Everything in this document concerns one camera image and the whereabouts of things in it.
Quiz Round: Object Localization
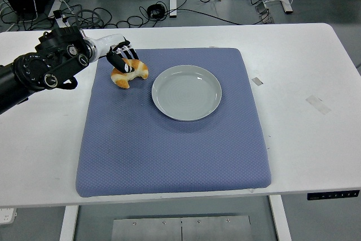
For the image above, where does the white table leg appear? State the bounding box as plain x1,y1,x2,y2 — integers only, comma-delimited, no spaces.
59,205,80,241
268,195,293,241

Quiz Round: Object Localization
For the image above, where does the grey metal plate with screws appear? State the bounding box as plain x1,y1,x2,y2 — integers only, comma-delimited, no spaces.
111,215,252,241

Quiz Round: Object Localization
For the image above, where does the coiled black cable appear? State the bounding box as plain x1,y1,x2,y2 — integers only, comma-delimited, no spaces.
146,3,168,21

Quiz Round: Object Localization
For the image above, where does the large clear tape piece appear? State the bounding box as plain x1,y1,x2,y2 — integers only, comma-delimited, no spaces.
305,94,332,115

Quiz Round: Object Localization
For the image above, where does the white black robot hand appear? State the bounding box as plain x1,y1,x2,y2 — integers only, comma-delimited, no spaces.
93,34,140,73

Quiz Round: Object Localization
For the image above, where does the white power strip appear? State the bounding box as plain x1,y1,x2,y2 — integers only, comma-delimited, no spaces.
0,208,17,225

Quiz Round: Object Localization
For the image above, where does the blue quilted mat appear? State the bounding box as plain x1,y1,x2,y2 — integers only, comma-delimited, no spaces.
75,47,272,199

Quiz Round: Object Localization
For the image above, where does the long black cable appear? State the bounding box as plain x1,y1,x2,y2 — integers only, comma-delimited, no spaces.
168,8,244,26

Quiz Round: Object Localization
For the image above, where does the striped croissant bread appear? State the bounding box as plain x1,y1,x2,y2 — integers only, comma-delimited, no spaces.
110,58,149,90

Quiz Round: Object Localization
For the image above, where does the round grey plate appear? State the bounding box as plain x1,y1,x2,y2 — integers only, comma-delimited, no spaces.
151,64,223,122

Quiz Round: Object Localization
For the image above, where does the grey foot pedal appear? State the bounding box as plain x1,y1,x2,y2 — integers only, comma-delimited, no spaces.
254,3,275,25

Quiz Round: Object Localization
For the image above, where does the black table control panel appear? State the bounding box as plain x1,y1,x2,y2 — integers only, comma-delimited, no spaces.
306,189,361,201

